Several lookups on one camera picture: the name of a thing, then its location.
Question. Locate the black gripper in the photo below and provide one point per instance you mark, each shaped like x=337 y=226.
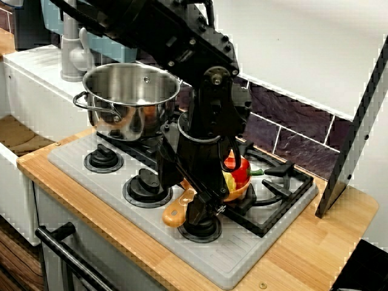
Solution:
x=203 y=163

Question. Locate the orange toy frying pan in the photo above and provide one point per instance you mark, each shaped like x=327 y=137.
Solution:
x=172 y=213

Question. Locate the yellow toy corn cob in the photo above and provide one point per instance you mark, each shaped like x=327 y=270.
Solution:
x=231 y=182

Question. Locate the red toy bell pepper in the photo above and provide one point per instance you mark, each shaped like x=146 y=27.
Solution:
x=242 y=169

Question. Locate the stainless steel pot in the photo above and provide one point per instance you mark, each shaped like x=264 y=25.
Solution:
x=127 y=85

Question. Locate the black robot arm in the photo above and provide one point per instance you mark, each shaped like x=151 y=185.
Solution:
x=182 y=39

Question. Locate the black stove knob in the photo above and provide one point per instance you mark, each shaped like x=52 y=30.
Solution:
x=203 y=233
x=103 y=159
x=142 y=188

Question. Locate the grey toy stove panel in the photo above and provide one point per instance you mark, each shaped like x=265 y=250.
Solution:
x=100 y=194

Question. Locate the black burner grate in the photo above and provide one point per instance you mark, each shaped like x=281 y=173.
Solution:
x=272 y=212

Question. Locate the dark tile backsplash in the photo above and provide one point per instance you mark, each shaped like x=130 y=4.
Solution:
x=303 y=142

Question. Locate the teal box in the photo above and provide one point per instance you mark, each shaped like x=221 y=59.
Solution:
x=112 y=48

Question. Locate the dark side panel board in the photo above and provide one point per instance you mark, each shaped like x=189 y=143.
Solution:
x=357 y=127

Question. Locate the white toy kitchen cabinet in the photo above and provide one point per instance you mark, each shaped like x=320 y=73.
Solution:
x=30 y=91

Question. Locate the grey toy faucet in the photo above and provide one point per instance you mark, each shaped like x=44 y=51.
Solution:
x=71 y=45

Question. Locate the black flat object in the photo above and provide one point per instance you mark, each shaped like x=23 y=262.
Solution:
x=369 y=272

